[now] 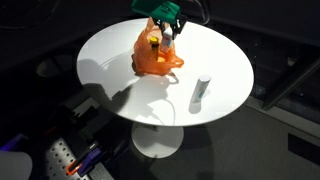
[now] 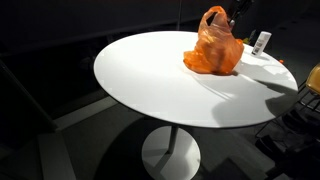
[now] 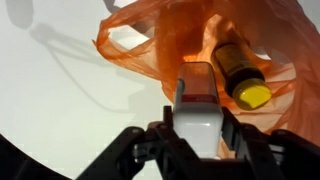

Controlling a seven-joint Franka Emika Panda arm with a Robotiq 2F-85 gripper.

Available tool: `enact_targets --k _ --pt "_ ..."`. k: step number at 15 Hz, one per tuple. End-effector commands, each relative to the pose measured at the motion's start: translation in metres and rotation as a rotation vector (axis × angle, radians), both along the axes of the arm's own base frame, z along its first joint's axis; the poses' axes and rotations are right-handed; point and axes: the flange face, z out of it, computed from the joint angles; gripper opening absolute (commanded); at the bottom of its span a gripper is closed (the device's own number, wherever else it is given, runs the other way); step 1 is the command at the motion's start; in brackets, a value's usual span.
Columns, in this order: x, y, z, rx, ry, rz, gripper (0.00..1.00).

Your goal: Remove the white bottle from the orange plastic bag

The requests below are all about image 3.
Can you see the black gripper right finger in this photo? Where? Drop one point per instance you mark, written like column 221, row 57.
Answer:
column 266, row 153

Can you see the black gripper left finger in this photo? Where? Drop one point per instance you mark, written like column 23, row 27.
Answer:
column 166, row 150

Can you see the amber bottle with yellow cap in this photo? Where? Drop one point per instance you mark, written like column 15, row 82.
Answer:
column 241, row 76

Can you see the orange plastic bag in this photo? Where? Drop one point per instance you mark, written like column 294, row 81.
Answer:
column 186, row 33

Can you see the white bottle with red stripe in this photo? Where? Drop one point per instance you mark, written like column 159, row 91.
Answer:
column 198, row 126

